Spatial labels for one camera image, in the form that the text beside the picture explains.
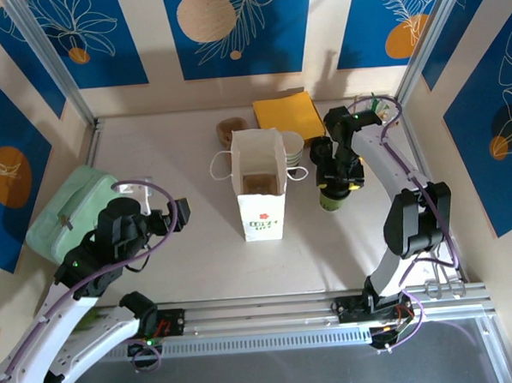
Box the green paper coffee cup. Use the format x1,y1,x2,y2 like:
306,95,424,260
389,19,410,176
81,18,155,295
318,190,352,214

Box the white paper bag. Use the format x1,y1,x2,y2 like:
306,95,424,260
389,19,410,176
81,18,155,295
208,125,313,245

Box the green paper cup stack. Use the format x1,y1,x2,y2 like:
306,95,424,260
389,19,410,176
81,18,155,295
281,130,306,169

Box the mint green zip pouch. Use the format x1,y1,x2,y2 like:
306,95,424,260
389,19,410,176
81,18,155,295
21,163,128,269

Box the yellow napkin stack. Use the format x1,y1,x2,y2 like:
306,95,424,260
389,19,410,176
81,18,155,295
252,89,328,150

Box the green plastic object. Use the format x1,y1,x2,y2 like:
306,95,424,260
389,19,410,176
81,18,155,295
75,308,100,335

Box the small circuit board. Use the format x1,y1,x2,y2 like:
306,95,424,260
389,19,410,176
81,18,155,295
369,322,411,355
125,337,166,375

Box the grey metal panel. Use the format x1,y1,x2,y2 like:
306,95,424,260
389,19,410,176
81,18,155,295
31,315,506,383

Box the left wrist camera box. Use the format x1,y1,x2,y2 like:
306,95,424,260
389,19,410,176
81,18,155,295
117,176,156,218

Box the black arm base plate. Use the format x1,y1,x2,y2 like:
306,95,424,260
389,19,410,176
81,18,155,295
333,292,420,326
106,308,188,341

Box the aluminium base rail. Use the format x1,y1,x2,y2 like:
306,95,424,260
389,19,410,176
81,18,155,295
24,279,500,351

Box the metal wire hook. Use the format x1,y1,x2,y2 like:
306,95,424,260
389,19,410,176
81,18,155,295
422,253,467,300

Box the aluminium frame post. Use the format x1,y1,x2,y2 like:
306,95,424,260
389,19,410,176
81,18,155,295
389,0,467,108
3,0,98,130

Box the grey slotted cable duct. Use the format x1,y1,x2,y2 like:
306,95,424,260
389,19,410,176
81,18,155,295
39,326,374,367

